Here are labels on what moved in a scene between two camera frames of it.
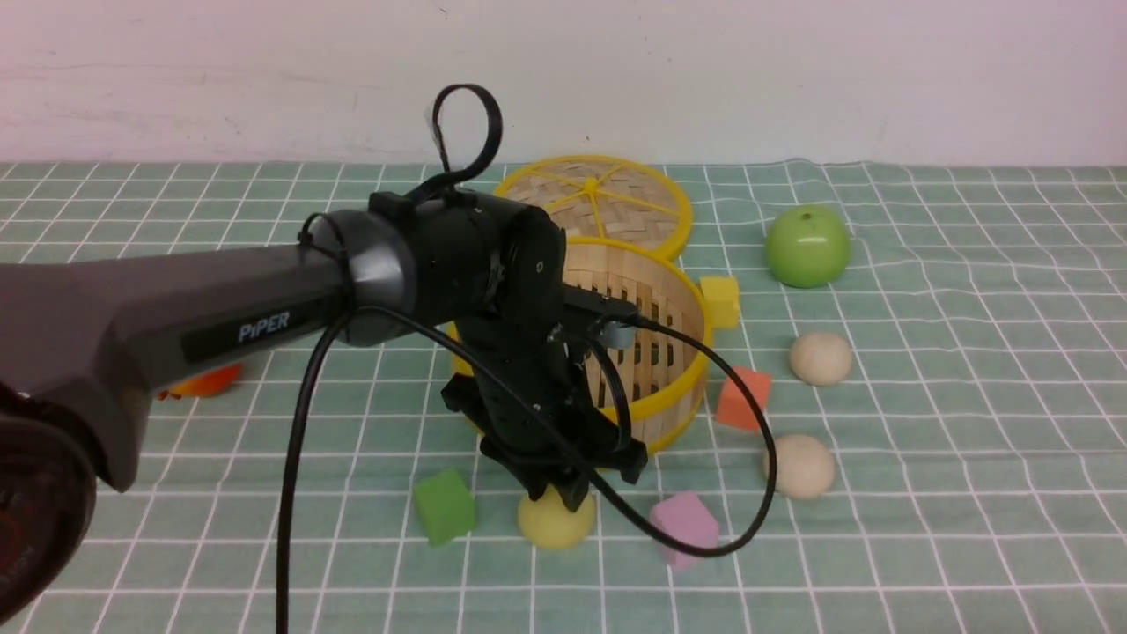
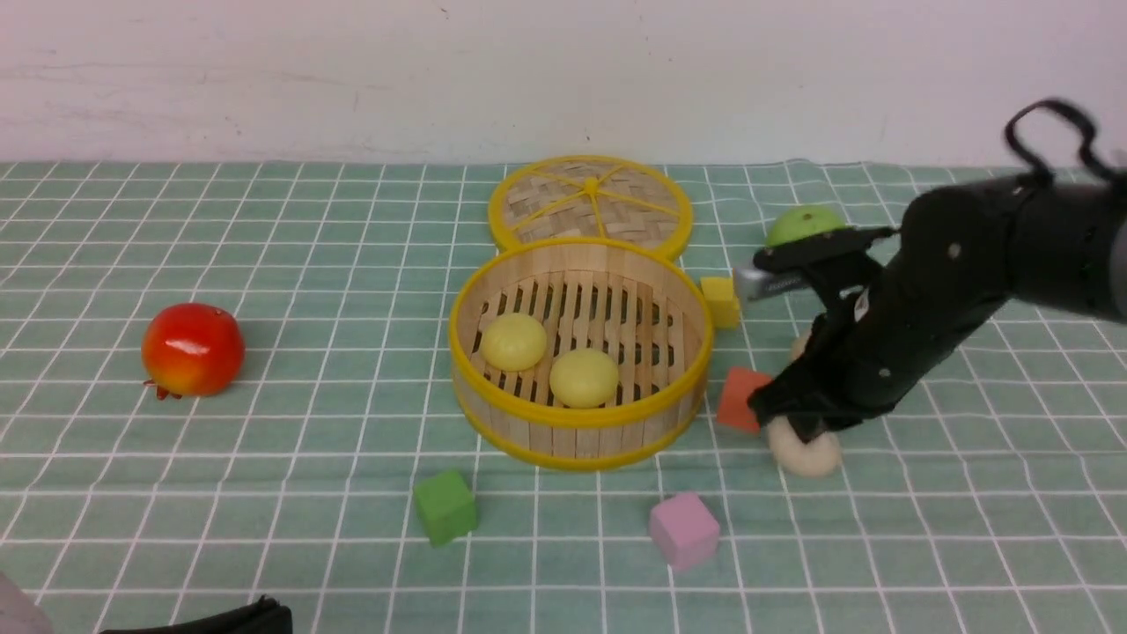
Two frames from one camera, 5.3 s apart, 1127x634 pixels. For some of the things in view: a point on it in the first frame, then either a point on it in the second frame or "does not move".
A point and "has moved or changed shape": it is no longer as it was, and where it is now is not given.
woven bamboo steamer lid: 607,198 does not move
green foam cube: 445,506 does not move
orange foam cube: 732,409 does not move
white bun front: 805,467 has moved or changed shape
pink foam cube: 684,518 does not move
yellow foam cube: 721,294 does not move
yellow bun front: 548,523 has moved or changed shape
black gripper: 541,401 to 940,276
